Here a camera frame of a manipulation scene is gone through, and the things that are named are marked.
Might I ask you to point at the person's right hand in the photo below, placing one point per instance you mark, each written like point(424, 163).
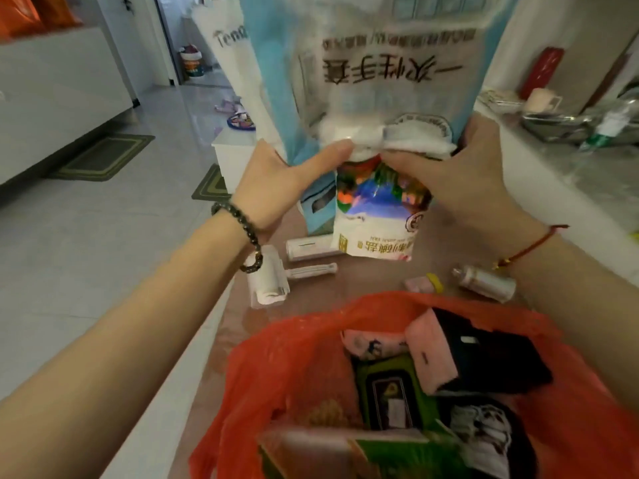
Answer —
point(474, 189)

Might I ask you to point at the person's left hand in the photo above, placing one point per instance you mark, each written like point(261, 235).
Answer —
point(264, 189)

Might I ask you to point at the person's right thumb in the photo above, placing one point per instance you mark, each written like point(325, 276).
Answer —
point(409, 163)

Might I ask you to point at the person's left thumb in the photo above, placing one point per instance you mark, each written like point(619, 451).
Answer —
point(324, 158)

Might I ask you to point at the colourful white salt packet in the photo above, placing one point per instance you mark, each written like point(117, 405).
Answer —
point(377, 219)

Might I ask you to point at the translucent blue white glove packet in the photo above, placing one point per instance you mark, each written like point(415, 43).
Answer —
point(379, 69)

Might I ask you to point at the person's left forearm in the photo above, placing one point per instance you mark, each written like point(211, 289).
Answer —
point(125, 344)

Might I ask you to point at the person's right forearm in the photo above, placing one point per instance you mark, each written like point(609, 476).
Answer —
point(589, 304)

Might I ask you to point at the blue box with window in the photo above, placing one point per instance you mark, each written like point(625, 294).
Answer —
point(319, 204)

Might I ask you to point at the white lint roller refill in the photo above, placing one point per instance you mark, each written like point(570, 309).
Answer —
point(312, 247)

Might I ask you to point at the small white cabinet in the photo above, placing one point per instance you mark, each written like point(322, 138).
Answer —
point(232, 154)

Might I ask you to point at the pair of slippers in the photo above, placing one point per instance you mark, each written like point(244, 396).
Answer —
point(238, 117)

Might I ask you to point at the small green door mat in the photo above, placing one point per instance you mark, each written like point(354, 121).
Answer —
point(212, 185)

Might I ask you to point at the pink bottle with yellow cap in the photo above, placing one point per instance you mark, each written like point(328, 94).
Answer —
point(423, 284)

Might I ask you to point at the white lint roller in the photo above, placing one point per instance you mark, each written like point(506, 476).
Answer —
point(268, 279)

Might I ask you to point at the white paper bag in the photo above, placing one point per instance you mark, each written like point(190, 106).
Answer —
point(234, 54)

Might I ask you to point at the silver metal cylinder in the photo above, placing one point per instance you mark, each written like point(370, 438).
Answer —
point(487, 283)

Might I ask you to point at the pink cup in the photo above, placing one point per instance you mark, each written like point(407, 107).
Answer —
point(541, 100)

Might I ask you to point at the metal bowl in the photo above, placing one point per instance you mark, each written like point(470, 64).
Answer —
point(559, 128)

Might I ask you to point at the red flat object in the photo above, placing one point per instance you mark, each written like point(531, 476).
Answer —
point(541, 72)

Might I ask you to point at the white orange bucket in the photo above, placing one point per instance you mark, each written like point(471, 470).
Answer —
point(192, 62)

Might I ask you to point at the white counter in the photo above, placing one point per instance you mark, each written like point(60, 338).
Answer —
point(574, 204)

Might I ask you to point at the pink printed cloth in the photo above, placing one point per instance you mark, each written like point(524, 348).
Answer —
point(372, 344)

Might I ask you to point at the clear bottle with green cap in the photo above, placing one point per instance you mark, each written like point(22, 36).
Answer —
point(606, 127)

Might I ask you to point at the pink and black cloth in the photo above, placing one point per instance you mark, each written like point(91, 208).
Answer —
point(479, 354)

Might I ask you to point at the orange plastic bag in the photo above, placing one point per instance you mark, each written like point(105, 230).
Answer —
point(279, 374)

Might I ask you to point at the large green door mat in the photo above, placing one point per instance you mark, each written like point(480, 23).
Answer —
point(102, 157)

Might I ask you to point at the green wet wipes packet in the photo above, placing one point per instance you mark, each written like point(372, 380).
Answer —
point(394, 394)

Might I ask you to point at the long white cabinet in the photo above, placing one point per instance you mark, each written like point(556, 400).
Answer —
point(55, 94)

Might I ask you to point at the green snack packet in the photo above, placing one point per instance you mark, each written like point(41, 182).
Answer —
point(414, 456)

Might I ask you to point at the orange bags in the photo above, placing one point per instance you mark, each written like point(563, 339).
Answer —
point(30, 14)

